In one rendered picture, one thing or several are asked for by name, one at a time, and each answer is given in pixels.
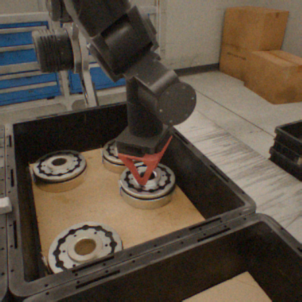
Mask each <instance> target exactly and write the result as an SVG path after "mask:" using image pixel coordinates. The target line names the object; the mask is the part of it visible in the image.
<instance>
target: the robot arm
mask: <svg viewBox="0 0 302 302"><path fill-rule="evenodd" d="M63 1H64V2H65V6H66V10H67V12H68V13H69V15H70V16H71V18H72V19H73V20H74V21H75V23H76V27H77V28H78V29H79V31H80V32H81V33H82V35H83V36H84V37H85V39H86V41H87V43H88V45H87V46H86V48H87V50H88V51H89V52H90V54H91V55H92V56H93V57H94V59H95V61H96V62H97V64H98V65H99V66H100V67H101V68H102V70H103V71H104V74H105V75H106V76H108V77H109V78H110V79H111V80H112V81H114V83H115V82H116V81H118V80H119V79H121V78H125V85H126V95H127V123H128V126H127V127H126V128H125V130H124V131H123V132H122V133H121V134H120V135H118V136H117V137H116V138H115V145H116V148H117V156H118V157H119V158H120V160H121V161H122V162H123V163H124V164H125V165H126V167H127V168H128V169H129V170H130V172H131V174H132V175H133V176H134V178H135V179H136V181H137V182H138V184H140V185H144V186H145V185H146V184H147V182H148V180H149V178H150V176H151V174H152V172H153V170H154V169H155V168H156V167H157V165H158V163H159V162H160V159H161V158H162V155H163V154H164V151H165V150H166V148H167V147H168V144H169V142H170V140H171V138H172V136H173V131H172V130H170V129H169V127H170V126H171V127H172V126H173V125H178V124H181V123H182V122H185V121H186V120H187V119H189V117H190V116H191V114H192V113H193V112H194V109H195V105H196V93H195V90H194V89H193V86H190V85H189V84H187V83H186V82H184V81H182V80H180V79H179V77H178V75H177V74H176V73H175V72H174V71H173V70H172V69H171V68H170V67H168V66H167V65H165V64H164V63H161V62H160V61H161V58H160V55H159V54H158V53H155V50H156V49H157V48H158V47H159V44H158V43H157V41H156V39H155V37H154V35H155V34H156V33H157V32H156V30H155V28H154V25H153V23H152V22H151V20H150V18H149V16H148V14H146V12H145V11H144V10H143V8H141V7H140V6H136V5H135V4H133V3H132V2H130V1H129V0H63ZM155 152H157V154H155ZM133 160H138V161H141V162H143V163H144V164H146V165H147V169H146V172H145V173H144V176H143V177H140V174H139V172H138V170H137V168H136V166H135V164H134V162H133Z"/></svg>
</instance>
